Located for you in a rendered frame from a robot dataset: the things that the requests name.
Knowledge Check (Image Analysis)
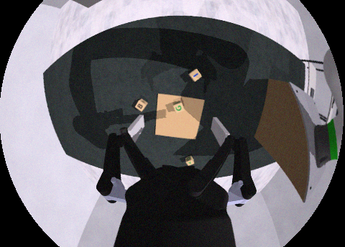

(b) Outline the tan flat square mat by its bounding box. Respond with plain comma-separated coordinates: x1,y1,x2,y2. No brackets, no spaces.
155,93,205,139

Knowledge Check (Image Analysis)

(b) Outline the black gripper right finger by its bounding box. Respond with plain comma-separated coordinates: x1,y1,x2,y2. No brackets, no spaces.
187,117,257,207

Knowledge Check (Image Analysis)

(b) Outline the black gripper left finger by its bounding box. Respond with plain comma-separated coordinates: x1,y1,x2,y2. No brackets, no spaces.
96,115,170,203

